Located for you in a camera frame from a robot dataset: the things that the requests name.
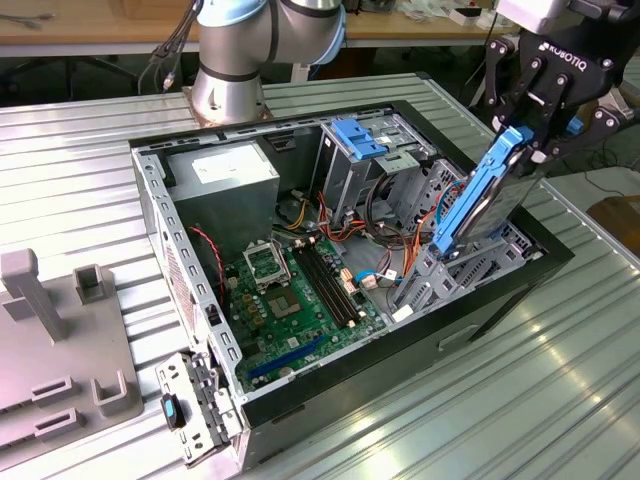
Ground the grey optical drive cage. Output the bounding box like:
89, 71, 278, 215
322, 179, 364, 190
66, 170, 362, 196
319, 117, 436, 216

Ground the hard disk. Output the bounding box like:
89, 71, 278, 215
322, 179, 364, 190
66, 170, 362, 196
430, 124, 544, 261

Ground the long wooden desk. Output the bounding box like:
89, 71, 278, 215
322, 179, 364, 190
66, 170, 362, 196
0, 0, 521, 60

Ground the black slanted stand pole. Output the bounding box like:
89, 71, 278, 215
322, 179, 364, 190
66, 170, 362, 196
467, 59, 489, 109

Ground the grey metal slot retainer bracket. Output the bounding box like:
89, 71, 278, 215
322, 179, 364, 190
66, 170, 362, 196
155, 349, 246, 469

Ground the brown cardboard box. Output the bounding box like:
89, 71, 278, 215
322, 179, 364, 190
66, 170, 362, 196
585, 196, 640, 252

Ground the green motherboard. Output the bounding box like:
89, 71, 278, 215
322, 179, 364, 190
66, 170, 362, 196
219, 234, 389, 394

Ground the blue expansion slot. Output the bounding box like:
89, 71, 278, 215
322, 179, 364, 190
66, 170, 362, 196
248, 333, 326, 381

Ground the light blue wire white plug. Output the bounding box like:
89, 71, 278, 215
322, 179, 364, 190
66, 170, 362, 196
353, 268, 404, 292

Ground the grey parts rack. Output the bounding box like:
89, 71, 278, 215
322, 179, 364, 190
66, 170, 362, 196
0, 248, 146, 451

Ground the yellow black wire bundle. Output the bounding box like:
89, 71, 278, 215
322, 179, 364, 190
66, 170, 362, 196
277, 189, 309, 232

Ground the black open PC case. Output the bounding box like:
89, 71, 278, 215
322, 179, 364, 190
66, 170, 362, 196
128, 98, 576, 471

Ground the orange wire bundle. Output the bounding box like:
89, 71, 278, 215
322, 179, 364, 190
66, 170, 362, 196
317, 192, 381, 246
399, 212, 439, 284

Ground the black looped cable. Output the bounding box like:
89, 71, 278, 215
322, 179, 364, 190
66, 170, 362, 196
364, 169, 406, 241

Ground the blue plastic drive latch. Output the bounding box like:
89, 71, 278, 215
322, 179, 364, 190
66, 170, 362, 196
335, 118, 392, 161

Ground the black RAM slot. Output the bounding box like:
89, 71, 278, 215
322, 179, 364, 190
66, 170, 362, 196
305, 236, 367, 321
293, 239, 357, 330

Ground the black blue retainer latch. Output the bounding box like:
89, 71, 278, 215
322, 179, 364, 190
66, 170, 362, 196
159, 392, 187, 430

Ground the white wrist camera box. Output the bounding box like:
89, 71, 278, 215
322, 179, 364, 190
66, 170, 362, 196
496, 0, 571, 35

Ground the light blue data wire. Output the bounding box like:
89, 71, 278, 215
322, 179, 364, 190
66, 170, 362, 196
433, 180, 469, 240

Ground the CPU socket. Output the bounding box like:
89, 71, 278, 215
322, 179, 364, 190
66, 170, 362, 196
242, 241, 292, 291

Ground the grey power supply unit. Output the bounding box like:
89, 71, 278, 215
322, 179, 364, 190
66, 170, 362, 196
167, 142, 281, 251

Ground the grey perforated disk bay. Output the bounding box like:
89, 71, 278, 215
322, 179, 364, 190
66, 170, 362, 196
388, 158, 547, 324

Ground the metal socket cover frame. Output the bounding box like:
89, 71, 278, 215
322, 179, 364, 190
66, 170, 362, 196
242, 241, 292, 291

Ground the red black twisted wire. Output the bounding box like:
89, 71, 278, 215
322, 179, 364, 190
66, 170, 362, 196
187, 224, 225, 307

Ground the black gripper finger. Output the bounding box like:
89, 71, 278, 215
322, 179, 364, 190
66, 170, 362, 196
483, 37, 549, 132
519, 71, 631, 177

